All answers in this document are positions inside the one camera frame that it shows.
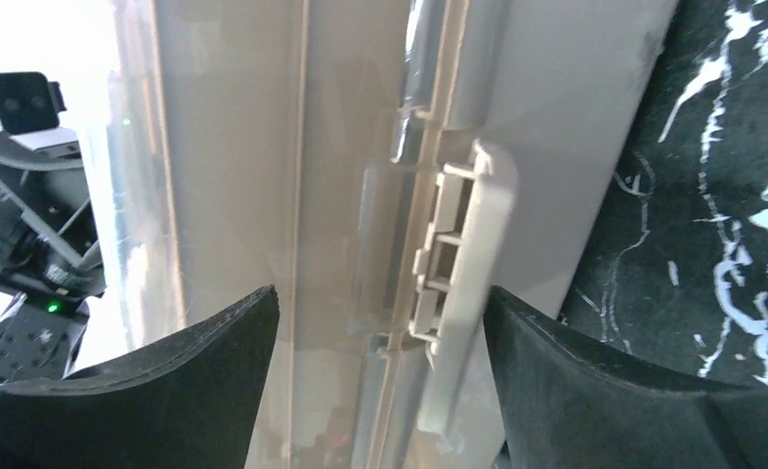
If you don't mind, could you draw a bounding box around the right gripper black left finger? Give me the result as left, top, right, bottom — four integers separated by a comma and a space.
0, 285, 279, 468

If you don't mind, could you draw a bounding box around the translucent brown beige tool box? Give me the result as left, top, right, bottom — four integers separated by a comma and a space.
78, 1, 675, 468

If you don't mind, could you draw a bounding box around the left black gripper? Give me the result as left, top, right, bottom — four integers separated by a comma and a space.
0, 132, 106, 385

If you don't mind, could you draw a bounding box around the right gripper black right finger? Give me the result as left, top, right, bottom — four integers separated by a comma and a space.
483, 286, 768, 468

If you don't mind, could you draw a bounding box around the black marbled table mat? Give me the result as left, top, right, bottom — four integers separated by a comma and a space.
559, 1, 768, 387

